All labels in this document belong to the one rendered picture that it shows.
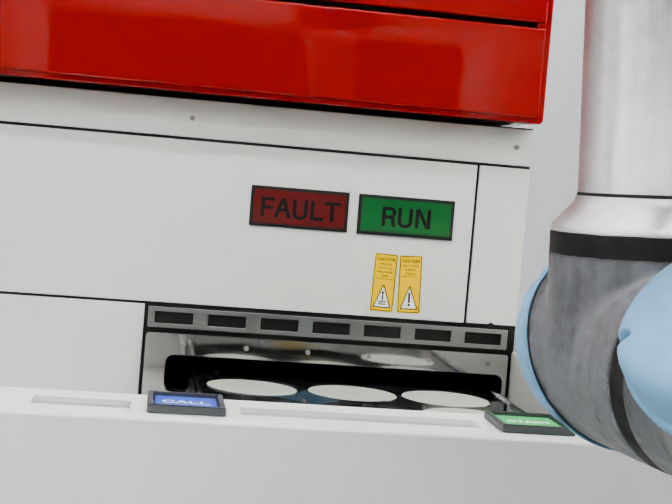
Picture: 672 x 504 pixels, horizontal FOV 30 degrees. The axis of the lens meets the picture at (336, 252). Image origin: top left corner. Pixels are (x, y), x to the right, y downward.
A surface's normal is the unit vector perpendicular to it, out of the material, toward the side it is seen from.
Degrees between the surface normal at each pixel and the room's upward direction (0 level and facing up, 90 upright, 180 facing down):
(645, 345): 45
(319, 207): 90
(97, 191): 90
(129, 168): 90
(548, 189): 90
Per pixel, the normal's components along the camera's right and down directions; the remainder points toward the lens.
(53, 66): 0.14, 0.07
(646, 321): -0.57, -0.74
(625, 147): -0.57, 0.04
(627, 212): -0.30, -0.67
